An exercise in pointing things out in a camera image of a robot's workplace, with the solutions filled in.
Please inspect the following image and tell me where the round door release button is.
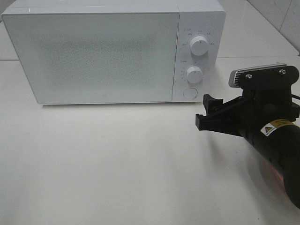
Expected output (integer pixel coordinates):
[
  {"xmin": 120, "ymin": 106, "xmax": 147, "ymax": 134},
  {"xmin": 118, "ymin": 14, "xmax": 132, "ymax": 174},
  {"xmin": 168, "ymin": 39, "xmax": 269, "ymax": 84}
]
[{"xmin": 183, "ymin": 88, "xmax": 198, "ymax": 99}]

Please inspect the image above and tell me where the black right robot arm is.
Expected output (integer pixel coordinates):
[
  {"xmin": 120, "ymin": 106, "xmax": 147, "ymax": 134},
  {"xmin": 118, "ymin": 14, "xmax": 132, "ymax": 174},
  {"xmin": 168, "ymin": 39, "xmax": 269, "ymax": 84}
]
[{"xmin": 195, "ymin": 88, "xmax": 300, "ymax": 207}]

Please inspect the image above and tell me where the white microwave oven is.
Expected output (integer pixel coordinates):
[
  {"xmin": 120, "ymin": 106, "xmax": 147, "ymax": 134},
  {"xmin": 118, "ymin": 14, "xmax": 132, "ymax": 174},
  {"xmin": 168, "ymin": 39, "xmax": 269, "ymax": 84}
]
[{"xmin": 1, "ymin": 0, "xmax": 226, "ymax": 104}]

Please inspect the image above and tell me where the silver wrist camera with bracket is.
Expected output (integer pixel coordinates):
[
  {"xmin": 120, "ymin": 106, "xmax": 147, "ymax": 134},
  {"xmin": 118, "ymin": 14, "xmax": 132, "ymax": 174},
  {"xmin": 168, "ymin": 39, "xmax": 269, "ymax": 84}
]
[{"xmin": 228, "ymin": 63, "xmax": 300, "ymax": 90}]

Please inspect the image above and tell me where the white microwave door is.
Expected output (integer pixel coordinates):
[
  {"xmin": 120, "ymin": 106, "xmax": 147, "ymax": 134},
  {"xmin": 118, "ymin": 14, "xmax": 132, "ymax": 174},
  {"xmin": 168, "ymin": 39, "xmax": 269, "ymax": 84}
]
[{"xmin": 3, "ymin": 13, "xmax": 179, "ymax": 105}]

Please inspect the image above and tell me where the upper white power knob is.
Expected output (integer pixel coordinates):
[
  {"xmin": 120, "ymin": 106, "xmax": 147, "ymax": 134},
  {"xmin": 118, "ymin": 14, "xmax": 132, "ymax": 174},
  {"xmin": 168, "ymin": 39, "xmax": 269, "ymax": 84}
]
[{"xmin": 189, "ymin": 34, "xmax": 209, "ymax": 56}]

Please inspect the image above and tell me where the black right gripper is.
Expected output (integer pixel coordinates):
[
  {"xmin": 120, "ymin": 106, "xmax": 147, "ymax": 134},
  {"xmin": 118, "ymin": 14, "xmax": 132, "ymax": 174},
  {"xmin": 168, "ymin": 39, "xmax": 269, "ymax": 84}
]
[{"xmin": 195, "ymin": 88, "xmax": 296, "ymax": 136}]

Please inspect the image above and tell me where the lower white timer knob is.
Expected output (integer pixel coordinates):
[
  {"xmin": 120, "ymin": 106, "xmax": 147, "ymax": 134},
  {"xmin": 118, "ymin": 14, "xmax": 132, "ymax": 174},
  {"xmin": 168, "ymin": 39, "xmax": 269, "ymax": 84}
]
[{"xmin": 186, "ymin": 66, "xmax": 203, "ymax": 83}]

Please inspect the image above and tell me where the pink round plate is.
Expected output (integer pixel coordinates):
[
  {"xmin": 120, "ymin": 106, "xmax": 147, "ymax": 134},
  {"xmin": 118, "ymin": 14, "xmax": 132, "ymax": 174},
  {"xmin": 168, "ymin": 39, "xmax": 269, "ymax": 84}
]
[{"xmin": 270, "ymin": 164, "xmax": 286, "ymax": 192}]

